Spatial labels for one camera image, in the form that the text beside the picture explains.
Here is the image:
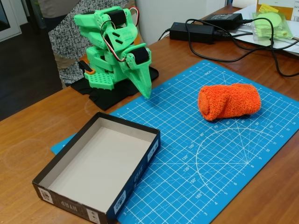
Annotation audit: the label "black cloth under robot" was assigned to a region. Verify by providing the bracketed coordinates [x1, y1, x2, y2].
[70, 66, 160, 112]

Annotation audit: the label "white window frame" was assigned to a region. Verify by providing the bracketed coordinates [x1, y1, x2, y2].
[0, 0, 21, 43]

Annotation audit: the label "person in speckled cardigan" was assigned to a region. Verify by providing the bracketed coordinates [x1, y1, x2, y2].
[38, 0, 144, 90]

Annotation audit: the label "orange fuzzy sock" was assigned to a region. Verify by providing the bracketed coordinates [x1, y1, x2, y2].
[198, 83, 262, 121]

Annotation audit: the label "blue cutting mat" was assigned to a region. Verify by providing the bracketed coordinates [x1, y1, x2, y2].
[50, 59, 299, 224]

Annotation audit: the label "red white black servo cable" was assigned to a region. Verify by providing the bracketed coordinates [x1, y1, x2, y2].
[100, 7, 141, 63]

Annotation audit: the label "plastic bag of green parts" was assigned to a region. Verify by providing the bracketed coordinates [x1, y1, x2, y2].
[251, 10, 294, 43]

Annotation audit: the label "grey thin cable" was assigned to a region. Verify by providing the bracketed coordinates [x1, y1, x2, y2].
[157, 28, 172, 42]

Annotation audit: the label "brown box yellow label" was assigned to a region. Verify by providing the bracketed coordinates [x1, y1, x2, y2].
[256, 0, 299, 22]

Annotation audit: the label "black looping power cable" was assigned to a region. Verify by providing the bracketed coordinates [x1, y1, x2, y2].
[185, 17, 275, 63]

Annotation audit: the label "large black power adapter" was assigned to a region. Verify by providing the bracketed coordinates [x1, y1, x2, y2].
[169, 21, 216, 44]

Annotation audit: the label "black cable over table edge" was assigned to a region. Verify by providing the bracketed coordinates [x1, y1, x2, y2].
[271, 44, 299, 77]

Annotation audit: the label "white paper sheets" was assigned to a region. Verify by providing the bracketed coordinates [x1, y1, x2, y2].
[230, 6, 299, 57]

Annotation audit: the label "slim black power adapter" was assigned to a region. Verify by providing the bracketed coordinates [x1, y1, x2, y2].
[202, 13, 244, 30]

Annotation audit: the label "black straight power cable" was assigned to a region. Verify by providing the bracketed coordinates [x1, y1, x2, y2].
[214, 29, 299, 52]

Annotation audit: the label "black cardboard box tray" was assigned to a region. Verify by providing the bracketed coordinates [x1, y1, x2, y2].
[32, 111, 161, 224]

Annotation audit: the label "black clamp orange handle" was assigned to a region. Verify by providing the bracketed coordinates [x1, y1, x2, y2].
[78, 60, 95, 76]

